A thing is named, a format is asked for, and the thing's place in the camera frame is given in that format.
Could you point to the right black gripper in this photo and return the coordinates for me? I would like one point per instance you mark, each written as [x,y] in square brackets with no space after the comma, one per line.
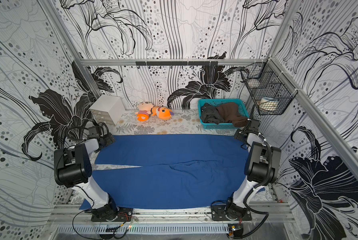
[242,135]

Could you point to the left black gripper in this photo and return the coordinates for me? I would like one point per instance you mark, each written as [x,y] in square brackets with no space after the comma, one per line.
[107,139]

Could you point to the blue long pants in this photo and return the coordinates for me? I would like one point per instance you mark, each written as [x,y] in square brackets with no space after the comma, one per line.
[171,171]

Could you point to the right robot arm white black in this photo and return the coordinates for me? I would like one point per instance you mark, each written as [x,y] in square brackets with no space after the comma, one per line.
[261,169]

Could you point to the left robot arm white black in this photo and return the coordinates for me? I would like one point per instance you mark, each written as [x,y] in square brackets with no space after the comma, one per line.
[73,168]

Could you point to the white mini drawer cabinet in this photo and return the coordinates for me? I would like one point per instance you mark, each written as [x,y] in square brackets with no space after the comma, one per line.
[108,109]

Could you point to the brown folded garment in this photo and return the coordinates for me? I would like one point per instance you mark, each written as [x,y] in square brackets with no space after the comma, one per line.
[230,113]

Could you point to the teal plastic basket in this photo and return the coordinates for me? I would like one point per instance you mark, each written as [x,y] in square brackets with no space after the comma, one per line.
[217,102]

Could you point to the dark grey folded garment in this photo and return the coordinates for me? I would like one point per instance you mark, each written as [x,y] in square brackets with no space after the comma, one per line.
[210,115]

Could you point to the pink pig plush toy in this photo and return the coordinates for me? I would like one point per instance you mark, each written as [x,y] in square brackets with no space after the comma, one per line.
[145,110]

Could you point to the orange fish plush toy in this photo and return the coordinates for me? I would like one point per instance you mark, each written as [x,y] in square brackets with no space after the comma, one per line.
[162,113]

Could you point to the white item in wire basket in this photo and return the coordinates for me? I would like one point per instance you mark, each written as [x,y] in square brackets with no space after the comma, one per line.
[268,104]

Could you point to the black wire wall basket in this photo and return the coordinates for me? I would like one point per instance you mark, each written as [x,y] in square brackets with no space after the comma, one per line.
[272,86]

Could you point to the pale item in wire basket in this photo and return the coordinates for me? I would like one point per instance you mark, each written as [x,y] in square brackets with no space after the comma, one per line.
[253,83]

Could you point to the black bar on rail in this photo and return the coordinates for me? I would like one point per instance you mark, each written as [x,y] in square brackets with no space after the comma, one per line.
[177,63]

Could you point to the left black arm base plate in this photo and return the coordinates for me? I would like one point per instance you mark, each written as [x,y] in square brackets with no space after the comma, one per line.
[122,215]

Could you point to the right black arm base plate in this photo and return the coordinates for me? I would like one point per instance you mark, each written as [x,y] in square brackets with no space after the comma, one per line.
[222,213]

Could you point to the aluminium front rail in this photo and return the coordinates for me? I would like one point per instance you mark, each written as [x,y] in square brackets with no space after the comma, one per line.
[278,213]

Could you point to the white slotted cable duct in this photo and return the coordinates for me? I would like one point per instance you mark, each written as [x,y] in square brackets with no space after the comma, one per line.
[147,229]

